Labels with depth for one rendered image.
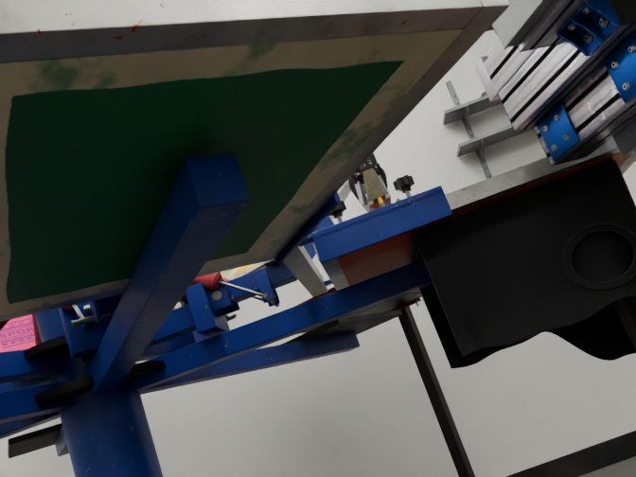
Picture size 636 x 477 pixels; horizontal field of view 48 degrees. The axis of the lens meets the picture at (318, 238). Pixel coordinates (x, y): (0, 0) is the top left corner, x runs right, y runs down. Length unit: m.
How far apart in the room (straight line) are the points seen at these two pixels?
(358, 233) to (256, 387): 2.42
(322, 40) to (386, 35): 0.08
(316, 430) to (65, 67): 3.32
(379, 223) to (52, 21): 1.06
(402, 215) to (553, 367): 2.43
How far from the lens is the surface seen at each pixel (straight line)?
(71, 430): 1.90
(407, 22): 0.75
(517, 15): 1.27
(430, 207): 1.56
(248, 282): 1.85
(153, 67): 0.67
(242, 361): 2.32
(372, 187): 1.71
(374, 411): 3.81
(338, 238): 1.55
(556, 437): 3.89
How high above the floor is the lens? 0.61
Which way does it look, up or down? 14 degrees up
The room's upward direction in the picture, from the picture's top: 20 degrees counter-clockwise
